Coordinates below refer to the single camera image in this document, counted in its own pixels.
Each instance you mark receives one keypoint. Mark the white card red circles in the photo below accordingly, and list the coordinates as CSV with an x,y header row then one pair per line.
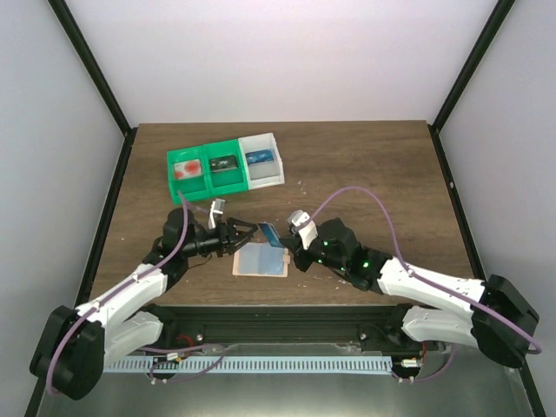
x,y
187,169

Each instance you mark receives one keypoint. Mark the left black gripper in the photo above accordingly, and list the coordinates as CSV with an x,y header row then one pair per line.
x,y
224,240

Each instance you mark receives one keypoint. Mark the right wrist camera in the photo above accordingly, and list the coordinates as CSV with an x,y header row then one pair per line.
x,y
302,225

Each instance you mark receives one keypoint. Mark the left side frame rail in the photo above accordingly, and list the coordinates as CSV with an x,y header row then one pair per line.
x,y
95,254

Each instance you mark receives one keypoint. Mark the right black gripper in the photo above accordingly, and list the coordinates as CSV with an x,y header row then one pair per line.
x,y
301,254

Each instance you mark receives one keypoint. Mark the middle green bin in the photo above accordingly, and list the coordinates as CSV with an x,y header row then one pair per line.
x,y
231,181

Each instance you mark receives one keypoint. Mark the light blue slotted cable duct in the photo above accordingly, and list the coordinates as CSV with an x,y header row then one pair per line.
x,y
257,365

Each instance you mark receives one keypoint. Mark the right side frame rail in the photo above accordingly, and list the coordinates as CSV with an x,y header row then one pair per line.
x,y
465,231

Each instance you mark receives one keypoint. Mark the black VIP card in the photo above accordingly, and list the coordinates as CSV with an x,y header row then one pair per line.
x,y
222,163

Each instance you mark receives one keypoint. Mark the blue VIP card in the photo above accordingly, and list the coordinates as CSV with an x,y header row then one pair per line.
x,y
271,234

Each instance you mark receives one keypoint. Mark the black frame post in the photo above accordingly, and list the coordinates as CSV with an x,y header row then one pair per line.
x,y
78,41
484,40

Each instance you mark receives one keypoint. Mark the left black frame post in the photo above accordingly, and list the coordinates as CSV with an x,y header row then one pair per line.
x,y
78,41

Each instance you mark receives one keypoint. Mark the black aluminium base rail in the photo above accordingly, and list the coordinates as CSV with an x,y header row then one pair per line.
x,y
393,329

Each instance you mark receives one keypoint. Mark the right black frame post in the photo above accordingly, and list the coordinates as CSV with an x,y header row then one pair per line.
x,y
484,40

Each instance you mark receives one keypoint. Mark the frame rail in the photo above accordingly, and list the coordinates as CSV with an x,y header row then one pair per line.
x,y
95,254
465,231

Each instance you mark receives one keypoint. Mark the green bin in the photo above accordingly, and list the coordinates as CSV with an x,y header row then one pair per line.
x,y
194,189
231,181

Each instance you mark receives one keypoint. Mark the metal front plate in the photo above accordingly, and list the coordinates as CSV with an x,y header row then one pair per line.
x,y
471,386

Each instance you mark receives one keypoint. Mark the white bin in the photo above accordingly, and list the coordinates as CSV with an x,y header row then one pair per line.
x,y
267,174

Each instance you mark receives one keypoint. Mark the left green bin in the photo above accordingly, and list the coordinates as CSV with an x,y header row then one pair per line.
x,y
194,189

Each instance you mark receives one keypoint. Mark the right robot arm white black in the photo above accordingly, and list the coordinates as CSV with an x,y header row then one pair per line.
x,y
490,315

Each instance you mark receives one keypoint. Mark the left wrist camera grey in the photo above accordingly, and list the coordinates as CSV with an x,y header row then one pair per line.
x,y
216,212

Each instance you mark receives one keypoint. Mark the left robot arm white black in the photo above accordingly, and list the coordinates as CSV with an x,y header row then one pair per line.
x,y
77,344

